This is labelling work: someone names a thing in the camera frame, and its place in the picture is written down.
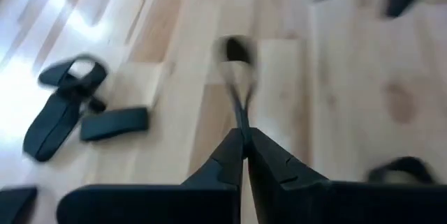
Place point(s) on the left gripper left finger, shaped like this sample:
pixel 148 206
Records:
pixel 157 206

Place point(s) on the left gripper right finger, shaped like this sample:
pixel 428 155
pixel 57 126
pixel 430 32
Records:
pixel 331 206

